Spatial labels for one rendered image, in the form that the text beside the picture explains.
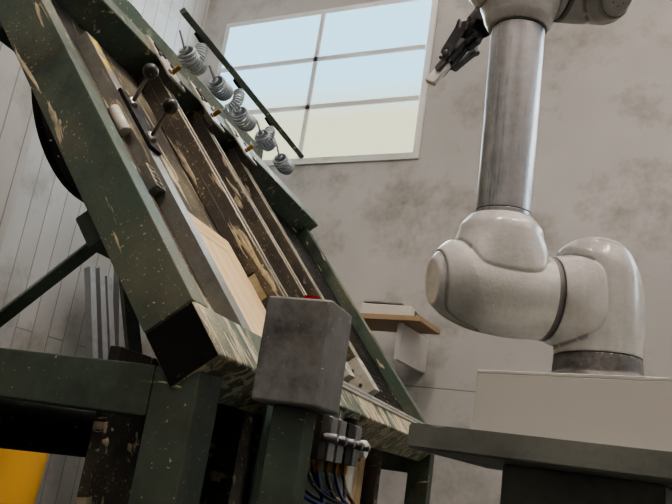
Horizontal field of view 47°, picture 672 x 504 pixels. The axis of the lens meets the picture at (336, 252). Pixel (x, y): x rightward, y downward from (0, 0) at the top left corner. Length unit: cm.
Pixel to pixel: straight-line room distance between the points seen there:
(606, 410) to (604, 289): 24
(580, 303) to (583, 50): 429
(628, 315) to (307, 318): 55
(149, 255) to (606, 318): 82
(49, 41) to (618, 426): 136
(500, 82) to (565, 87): 400
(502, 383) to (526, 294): 16
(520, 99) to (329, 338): 56
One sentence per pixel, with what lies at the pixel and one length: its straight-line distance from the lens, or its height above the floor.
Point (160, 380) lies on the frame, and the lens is 141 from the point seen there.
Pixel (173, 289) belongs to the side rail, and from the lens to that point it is 143.
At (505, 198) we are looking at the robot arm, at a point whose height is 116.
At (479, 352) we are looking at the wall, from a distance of 498.
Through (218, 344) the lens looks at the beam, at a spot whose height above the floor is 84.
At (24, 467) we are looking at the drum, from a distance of 460.
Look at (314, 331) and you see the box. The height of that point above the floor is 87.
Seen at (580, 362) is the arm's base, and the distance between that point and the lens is 141.
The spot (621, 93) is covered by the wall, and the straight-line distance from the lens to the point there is 540.
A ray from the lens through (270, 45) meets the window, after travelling 662.
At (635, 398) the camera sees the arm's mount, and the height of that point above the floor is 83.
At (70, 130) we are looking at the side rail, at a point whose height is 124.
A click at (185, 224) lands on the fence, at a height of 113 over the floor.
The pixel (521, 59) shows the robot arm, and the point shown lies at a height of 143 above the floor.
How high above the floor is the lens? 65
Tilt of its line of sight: 16 degrees up
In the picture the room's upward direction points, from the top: 9 degrees clockwise
